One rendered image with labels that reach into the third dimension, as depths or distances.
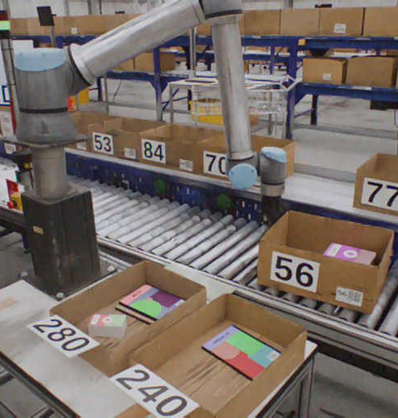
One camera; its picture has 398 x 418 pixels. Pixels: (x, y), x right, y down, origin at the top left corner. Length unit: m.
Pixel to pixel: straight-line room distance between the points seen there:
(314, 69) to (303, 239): 4.88
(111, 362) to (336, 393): 1.36
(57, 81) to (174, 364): 0.90
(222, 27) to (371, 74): 4.93
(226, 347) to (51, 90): 0.91
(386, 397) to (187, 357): 1.30
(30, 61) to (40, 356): 0.85
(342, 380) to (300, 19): 5.33
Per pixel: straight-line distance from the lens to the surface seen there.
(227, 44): 1.45
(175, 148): 2.33
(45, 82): 1.48
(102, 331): 1.40
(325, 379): 2.41
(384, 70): 6.23
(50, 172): 1.55
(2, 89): 2.37
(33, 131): 1.49
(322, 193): 2.11
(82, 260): 1.67
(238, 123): 1.47
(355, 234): 1.75
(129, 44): 1.60
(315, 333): 1.54
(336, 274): 1.50
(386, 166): 2.18
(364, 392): 2.39
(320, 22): 6.76
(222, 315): 1.42
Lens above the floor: 1.61
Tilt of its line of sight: 23 degrees down
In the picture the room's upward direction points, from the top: 1 degrees counter-clockwise
